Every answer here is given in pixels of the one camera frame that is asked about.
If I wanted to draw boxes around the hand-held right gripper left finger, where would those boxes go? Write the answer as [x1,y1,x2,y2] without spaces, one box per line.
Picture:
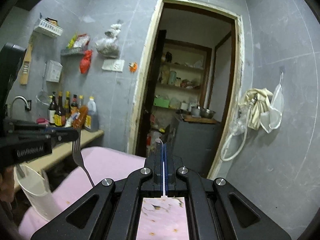
[30,142,165,240]

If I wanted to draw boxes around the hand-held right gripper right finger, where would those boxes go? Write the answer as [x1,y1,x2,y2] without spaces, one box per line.
[164,142,292,240]

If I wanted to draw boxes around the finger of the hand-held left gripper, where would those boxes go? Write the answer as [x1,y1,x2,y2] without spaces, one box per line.
[14,130,80,147]
[4,119,78,133]

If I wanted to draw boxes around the metal fork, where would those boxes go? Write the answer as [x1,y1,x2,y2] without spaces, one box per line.
[72,129,96,188]

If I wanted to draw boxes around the white plastic utensil cup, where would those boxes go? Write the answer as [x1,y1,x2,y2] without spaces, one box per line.
[14,164,62,222]

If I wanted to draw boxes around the person's left hand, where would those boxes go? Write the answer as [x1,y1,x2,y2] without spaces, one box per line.
[0,166,18,203]

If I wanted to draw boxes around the white seasoning packet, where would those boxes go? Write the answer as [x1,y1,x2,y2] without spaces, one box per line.
[65,112,81,128]

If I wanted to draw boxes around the dark sauce bottle with pump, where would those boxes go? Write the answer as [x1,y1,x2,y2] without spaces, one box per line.
[48,91,58,126]

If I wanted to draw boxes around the dark sauce bottle yellow label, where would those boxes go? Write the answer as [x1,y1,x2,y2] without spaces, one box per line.
[54,91,65,127]

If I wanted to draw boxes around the orange snack bag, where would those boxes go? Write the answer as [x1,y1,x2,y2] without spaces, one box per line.
[72,105,89,130]

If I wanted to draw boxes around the beige kitchen counter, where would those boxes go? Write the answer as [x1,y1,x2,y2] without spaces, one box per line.
[14,129,104,182]

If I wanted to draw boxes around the metal strainer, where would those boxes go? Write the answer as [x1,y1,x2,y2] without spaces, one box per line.
[36,61,49,104]

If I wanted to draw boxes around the grey cabinet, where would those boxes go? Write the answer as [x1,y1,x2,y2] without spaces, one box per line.
[172,116,222,178]

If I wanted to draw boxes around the brown bottle with yellow cap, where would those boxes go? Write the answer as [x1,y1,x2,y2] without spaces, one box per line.
[63,91,72,120]

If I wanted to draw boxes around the metal faucet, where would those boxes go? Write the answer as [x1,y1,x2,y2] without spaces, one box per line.
[11,95,32,119]

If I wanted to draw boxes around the dark bottle with red label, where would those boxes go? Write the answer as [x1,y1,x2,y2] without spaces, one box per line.
[70,94,79,116]

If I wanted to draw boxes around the pink cloth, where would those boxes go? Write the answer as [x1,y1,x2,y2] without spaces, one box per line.
[18,147,190,240]

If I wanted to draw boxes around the wooden cutting board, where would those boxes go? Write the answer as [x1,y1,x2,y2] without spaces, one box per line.
[181,113,218,124]

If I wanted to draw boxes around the wooden grater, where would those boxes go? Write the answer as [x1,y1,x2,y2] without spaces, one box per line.
[19,36,34,85]

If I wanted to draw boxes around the steel bowl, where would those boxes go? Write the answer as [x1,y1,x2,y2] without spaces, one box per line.
[199,107,216,119]

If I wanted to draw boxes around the green box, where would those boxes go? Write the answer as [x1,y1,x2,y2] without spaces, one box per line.
[153,97,171,109]

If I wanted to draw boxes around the red plastic bag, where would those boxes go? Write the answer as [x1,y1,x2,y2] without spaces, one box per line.
[79,49,94,74]

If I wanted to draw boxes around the crumpled clear plastic bag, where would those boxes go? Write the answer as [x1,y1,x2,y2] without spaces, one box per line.
[230,105,248,136]

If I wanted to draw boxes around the yellow snack packet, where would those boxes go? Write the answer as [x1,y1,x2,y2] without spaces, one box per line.
[66,32,79,49]

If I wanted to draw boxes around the red seasoning packets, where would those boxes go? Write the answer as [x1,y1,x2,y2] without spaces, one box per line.
[74,33,91,48]

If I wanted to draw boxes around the wooden shelf unit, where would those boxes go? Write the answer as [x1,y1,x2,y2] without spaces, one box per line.
[154,39,213,111]

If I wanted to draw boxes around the clear bag of dried goods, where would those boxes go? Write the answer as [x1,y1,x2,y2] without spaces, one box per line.
[95,36,120,58]

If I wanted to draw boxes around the small clear plastic bag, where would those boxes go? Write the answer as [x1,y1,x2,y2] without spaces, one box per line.
[104,23,124,38]

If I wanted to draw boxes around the white wall box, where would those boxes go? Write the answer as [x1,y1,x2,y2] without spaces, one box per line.
[45,60,63,83]

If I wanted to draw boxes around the wooden door frame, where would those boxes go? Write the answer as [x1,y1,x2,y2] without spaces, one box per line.
[127,0,245,178]

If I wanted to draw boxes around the grey wall rack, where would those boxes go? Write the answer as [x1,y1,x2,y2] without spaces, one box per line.
[60,46,89,56]

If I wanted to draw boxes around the white wall socket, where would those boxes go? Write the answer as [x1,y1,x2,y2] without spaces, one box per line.
[101,59,125,72]

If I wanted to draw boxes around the white wall basket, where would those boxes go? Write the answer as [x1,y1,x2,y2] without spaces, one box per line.
[33,18,64,38]

